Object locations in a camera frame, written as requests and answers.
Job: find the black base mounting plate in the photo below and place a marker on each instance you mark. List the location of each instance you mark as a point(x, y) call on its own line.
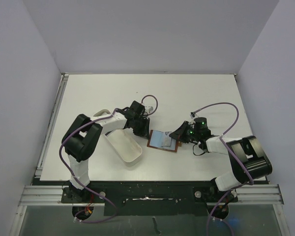
point(143, 198)

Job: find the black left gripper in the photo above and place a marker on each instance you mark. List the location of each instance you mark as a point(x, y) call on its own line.
point(144, 132)

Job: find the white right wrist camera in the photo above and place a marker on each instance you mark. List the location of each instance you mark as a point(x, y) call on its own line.
point(193, 116)

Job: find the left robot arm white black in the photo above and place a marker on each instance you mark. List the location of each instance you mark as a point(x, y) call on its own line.
point(81, 139)

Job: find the brown leather card holder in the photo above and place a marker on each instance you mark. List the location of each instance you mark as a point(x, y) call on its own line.
point(154, 141)

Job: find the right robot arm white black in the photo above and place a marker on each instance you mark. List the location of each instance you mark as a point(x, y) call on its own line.
point(247, 157)

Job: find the aluminium rail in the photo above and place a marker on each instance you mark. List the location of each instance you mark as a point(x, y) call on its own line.
point(247, 195)
point(51, 125)

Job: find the white oblong plastic tray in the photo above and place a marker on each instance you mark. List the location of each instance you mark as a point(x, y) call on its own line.
point(126, 148)

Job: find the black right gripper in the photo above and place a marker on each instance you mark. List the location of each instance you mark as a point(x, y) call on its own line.
point(186, 132)

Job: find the aluminium front rail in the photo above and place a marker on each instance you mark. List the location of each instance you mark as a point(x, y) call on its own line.
point(247, 195)

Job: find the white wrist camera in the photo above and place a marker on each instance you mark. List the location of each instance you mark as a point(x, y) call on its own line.
point(193, 116)
point(149, 109)

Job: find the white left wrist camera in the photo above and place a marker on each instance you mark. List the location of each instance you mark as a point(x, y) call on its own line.
point(149, 109)

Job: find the aluminium left side rail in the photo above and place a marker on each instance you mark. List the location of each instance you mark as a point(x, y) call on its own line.
point(51, 125)

